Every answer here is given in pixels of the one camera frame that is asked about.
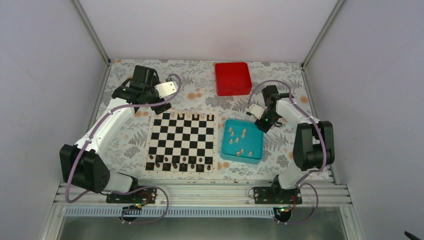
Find teal tray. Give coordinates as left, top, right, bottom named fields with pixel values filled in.
left=220, top=119, right=264, bottom=165

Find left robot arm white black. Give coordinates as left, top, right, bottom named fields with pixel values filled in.
left=59, top=65, right=181, bottom=203

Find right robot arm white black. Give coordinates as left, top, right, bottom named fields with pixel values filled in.
left=248, top=85, right=335, bottom=204

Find light chess pieces in tray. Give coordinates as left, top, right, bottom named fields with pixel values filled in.
left=226, top=127, right=253, bottom=157

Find dark chess pieces row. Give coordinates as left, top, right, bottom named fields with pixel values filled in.
left=143, top=154, right=214, bottom=173

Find red square box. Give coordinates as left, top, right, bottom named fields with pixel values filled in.
left=214, top=62, right=253, bottom=97

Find black white chessboard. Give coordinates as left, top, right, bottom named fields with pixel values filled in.
left=141, top=110, right=219, bottom=179

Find floral patterned mat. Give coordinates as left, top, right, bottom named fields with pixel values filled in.
left=98, top=59, right=311, bottom=181

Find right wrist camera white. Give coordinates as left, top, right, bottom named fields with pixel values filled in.
left=246, top=104, right=265, bottom=120

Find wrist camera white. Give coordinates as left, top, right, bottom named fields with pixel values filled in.
left=246, top=104, right=265, bottom=120
left=154, top=81, right=178, bottom=98

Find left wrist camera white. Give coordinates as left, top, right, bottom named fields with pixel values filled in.
left=154, top=81, right=178, bottom=98

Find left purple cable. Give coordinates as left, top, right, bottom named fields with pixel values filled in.
left=64, top=73, right=183, bottom=225

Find purple cable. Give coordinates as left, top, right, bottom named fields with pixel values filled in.
left=246, top=79, right=329, bottom=226
left=64, top=73, right=183, bottom=225

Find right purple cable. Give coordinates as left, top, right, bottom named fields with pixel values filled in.
left=246, top=79, right=329, bottom=226

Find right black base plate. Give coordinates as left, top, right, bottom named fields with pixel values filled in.
left=253, top=187, right=303, bottom=205

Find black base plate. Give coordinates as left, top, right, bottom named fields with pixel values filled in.
left=253, top=187, right=303, bottom=205
left=106, top=187, right=157, bottom=205

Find aluminium rail frame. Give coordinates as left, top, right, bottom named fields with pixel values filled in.
left=52, top=181, right=353, bottom=208

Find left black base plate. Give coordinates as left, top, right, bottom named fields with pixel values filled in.
left=106, top=187, right=157, bottom=205

